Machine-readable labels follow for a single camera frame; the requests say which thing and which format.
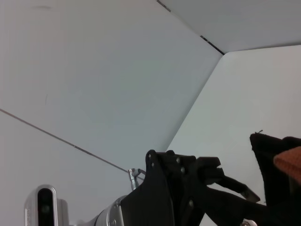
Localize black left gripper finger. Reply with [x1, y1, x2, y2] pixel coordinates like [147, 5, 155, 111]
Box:
[194, 156, 223, 185]

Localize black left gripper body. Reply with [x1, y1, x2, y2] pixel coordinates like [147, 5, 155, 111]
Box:
[121, 149, 208, 226]

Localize black food bag orange handles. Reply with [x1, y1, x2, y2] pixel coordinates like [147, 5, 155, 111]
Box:
[204, 131, 301, 226]

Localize silver zipper pull tab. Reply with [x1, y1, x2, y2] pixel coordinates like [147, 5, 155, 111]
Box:
[239, 187, 261, 203]

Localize left gripper cable silver plug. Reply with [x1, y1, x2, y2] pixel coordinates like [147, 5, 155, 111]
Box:
[127, 168, 146, 190]

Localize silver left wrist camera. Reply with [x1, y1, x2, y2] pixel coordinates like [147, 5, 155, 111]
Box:
[23, 184, 70, 226]

